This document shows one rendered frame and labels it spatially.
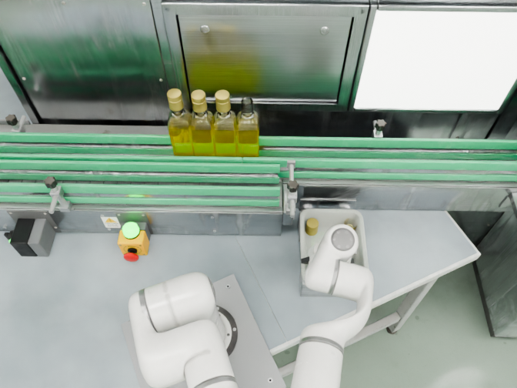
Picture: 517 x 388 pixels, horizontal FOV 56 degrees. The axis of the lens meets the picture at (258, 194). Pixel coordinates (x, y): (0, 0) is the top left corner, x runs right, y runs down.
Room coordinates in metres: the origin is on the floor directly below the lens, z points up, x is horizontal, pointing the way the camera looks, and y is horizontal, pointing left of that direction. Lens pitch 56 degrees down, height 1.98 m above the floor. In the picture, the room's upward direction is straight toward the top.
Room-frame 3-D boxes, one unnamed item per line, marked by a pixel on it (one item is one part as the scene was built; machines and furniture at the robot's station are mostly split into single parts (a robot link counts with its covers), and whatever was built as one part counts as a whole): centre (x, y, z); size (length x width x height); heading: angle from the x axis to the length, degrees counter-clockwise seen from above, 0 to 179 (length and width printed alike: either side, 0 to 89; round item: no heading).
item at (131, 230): (0.65, 0.35, 0.84); 0.05 x 0.05 x 0.03
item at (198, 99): (0.83, 0.14, 1.14); 0.04 x 0.04 x 0.04
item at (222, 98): (0.83, 0.09, 1.14); 0.04 x 0.04 x 0.04
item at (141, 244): (0.64, 0.35, 0.79); 0.07 x 0.07 x 0.07; 89
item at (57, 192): (0.67, 0.52, 0.94); 0.07 x 0.04 x 0.13; 179
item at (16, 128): (0.92, 0.67, 0.94); 0.07 x 0.04 x 0.13; 179
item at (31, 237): (0.65, 0.63, 0.79); 0.08 x 0.08 x 0.08; 89
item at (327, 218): (0.60, -0.20, 0.80); 0.22 x 0.17 x 0.09; 179
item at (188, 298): (0.37, 0.15, 1.01); 0.13 x 0.10 x 0.16; 110
